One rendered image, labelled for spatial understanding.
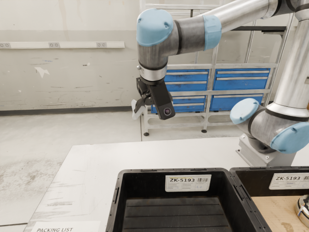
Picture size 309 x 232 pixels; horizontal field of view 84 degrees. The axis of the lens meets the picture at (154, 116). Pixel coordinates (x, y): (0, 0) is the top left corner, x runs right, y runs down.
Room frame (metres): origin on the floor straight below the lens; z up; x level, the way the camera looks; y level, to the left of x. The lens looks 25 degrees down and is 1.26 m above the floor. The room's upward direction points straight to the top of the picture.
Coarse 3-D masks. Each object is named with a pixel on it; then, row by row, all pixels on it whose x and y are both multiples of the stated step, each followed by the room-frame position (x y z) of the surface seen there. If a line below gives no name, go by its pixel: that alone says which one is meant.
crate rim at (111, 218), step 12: (156, 168) 0.37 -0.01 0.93; (168, 168) 0.37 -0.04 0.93; (180, 168) 0.37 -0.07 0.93; (192, 168) 0.37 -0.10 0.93; (204, 168) 0.37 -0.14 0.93; (216, 168) 0.37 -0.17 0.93; (120, 180) 0.33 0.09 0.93; (228, 180) 0.33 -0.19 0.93; (240, 192) 0.29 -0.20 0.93; (240, 204) 0.26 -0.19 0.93; (252, 216) 0.23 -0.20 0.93; (108, 228) 0.21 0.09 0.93
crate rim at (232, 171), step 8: (232, 168) 0.37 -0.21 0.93; (240, 168) 0.37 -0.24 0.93; (248, 168) 0.37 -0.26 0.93; (256, 168) 0.37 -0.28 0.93; (264, 168) 0.37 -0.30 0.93; (272, 168) 0.37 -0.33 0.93; (280, 168) 0.37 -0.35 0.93; (288, 168) 0.37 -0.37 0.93; (296, 168) 0.37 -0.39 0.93; (304, 168) 0.37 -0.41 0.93; (232, 176) 0.34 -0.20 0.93; (240, 184) 0.31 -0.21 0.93; (248, 200) 0.27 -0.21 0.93; (256, 208) 0.25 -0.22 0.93; (256, 216) 0.23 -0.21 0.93; (264, 224) 0.21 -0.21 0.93
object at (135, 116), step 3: (132, 102) 0.56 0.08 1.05; (135, 102) 0.55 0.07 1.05; (132, 105) 0.56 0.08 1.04; (132, 108) 0.56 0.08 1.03; (141, 108) 0.52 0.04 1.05; (144, 108) 0.52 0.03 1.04; (138, 111) 0.52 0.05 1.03; (141, 111) 0.53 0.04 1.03; (132, 114) 0.54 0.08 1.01; (135, 114) 0.52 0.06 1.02; (138, 114) 0.53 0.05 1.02; (132, 117) 0.55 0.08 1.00; (135, 117) 0.54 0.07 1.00
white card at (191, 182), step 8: (168, 176) 0.35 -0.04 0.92; (176, 176) 0.35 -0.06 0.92; (184, 176) 0.35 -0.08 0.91; (192, 176) 0.36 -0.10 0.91; (200, 176) 0.36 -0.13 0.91; (208, 176) 0.36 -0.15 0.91; (168, 184) 0.35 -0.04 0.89; (176, 184) 0.35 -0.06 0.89; (184, 184) 0.35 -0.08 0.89; (192, 184) 0.36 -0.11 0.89; (200, 184) 0.36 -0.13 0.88; (208, 184) 0.36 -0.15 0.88
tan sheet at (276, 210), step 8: (256, 200) 0.35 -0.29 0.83; (264, 200) 0.35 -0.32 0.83; (272, 200) 0.35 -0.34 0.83; (280, 200) 0.35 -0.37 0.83; (288, 200) 0.35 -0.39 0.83; (296, 200) 0.35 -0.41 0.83; (264, 208) 0.32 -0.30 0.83; (272, 208) 0.32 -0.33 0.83; (280, 208) 0.32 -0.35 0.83; (288, 208) 0.32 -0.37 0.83; (264, 216) 0.30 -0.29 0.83; (272, 216) 0.30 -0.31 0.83; (280, 216) 0.30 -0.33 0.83; (288, 216) 0.30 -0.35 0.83; (296, 216) 0.30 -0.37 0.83; (272, 224) 0.28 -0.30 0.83; (280, 224) 0.28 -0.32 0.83; (288, 224) 0.28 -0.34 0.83; (296, 224) 0.28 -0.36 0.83
